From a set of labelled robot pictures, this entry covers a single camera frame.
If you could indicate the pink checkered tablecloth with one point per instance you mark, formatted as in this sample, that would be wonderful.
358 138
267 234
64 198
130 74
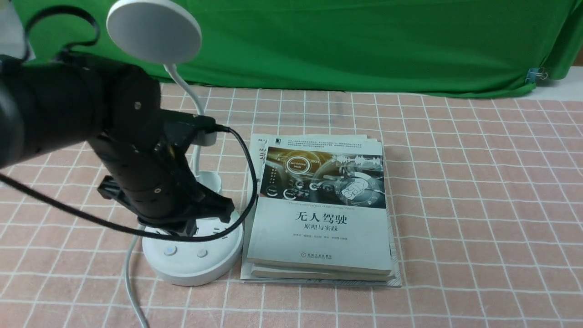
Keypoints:
485 197

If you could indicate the blue binder clip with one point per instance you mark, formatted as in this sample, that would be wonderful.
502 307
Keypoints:
535 74

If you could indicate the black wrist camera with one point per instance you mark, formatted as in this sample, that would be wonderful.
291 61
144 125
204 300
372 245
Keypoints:
184 129

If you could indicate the white desk lamp with base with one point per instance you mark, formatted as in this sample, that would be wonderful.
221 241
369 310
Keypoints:
164 33

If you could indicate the bottom book or magazine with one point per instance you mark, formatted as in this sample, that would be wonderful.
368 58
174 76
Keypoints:
257 150

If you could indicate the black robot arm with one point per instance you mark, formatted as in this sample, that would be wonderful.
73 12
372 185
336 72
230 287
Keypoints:
116 109

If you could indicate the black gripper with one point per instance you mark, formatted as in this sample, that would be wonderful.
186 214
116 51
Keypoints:
158 186

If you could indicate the top book with car cover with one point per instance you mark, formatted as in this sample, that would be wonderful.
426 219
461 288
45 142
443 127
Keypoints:
319 228

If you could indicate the green backdrop cloth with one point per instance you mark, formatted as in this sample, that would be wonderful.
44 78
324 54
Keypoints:
455 48

